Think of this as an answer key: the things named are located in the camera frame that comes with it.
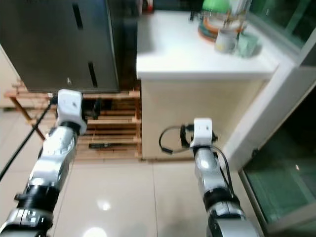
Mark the pale green cup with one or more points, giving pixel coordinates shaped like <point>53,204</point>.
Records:
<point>248,44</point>

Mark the white mug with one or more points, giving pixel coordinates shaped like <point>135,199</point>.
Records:
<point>225,41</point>

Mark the green lid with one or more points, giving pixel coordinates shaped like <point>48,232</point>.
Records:
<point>215,4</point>

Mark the white framed glass door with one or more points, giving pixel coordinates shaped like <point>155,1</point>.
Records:
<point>284,173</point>

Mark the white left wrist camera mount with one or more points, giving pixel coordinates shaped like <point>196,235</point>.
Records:
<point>70,106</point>

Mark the clear glass jar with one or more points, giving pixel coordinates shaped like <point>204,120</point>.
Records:
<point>238,12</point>

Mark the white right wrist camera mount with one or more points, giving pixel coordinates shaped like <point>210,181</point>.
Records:
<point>203,131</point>

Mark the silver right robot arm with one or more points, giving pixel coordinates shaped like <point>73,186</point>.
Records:
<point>208,173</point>

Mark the wooden slatted rack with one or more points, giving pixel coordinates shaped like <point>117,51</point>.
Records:
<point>118,126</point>

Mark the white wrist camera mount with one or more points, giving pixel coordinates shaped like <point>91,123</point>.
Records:
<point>70,106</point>
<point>203,131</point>

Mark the stainless steel fridge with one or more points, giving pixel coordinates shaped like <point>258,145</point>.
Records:
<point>64,44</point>

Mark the dark window pane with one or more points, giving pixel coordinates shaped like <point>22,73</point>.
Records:
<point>284,17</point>

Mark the white counter cabinet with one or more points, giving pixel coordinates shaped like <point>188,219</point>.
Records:
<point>192,64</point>

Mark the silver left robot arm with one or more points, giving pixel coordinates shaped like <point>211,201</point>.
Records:
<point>52,163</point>

